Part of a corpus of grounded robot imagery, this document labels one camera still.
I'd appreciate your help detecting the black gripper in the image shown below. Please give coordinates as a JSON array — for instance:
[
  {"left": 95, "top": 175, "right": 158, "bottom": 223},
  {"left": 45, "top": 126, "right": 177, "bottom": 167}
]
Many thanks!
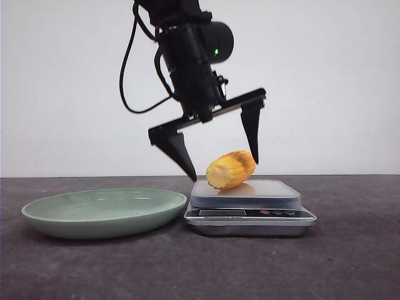
[{"left": 149, "top": 22, "right": 266, "bottom": 181}]

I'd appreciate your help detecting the silver digital kitchen scale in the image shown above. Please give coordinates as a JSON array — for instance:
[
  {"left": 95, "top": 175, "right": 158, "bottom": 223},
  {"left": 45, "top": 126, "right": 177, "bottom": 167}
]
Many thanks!
[{"left": 184, "top": 179, "right": 317, "bottom": 236}]

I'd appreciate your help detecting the yellow corn cob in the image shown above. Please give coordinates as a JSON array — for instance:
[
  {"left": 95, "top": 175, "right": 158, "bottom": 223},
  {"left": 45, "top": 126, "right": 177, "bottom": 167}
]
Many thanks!
[{"left": 206, "top": 150, "right": 256, "bottom": 190}]

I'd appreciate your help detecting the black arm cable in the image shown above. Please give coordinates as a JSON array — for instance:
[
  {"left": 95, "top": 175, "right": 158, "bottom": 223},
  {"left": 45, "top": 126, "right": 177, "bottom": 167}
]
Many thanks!
[{"left": 120, "top": 2, "right": 176, "bottom": 114}]

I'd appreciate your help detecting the pale green shallow plate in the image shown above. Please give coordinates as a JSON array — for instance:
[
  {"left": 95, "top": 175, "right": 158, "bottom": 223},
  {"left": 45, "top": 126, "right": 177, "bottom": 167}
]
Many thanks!
[{"left": 21, "top": 187, "right": 187, "bottom": 239}]

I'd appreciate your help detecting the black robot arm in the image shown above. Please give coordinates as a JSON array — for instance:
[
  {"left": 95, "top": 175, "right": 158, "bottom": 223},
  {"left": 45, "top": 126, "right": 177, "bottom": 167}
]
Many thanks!
[{"left": 133, "top": 1, "right": 266, "bottom": 181}]

